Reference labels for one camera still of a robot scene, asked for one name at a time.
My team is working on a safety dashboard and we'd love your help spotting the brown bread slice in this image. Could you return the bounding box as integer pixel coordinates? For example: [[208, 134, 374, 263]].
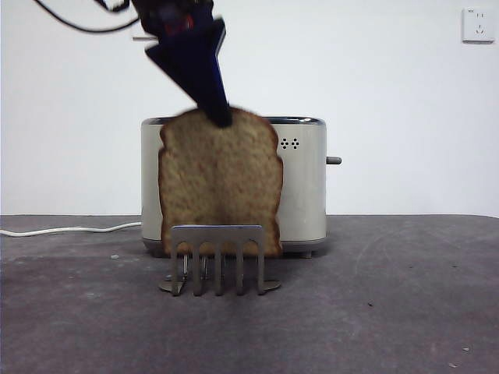
[[157, 105, 285, 258]]

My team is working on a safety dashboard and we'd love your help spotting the silver metal toast rack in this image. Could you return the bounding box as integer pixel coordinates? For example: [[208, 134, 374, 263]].
[[157, 224, 282, 298]]

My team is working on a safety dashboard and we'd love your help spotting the cream two-slot toaster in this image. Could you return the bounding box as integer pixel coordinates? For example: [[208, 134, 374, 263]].
[[140, 115, 327, 259]]

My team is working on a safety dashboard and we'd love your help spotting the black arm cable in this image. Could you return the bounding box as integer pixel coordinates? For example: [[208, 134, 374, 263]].
[[34, 0, 143, 34]]

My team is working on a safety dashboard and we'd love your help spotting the white power cord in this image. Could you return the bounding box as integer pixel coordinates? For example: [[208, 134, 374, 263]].
[[0, 222, 143, 238]]

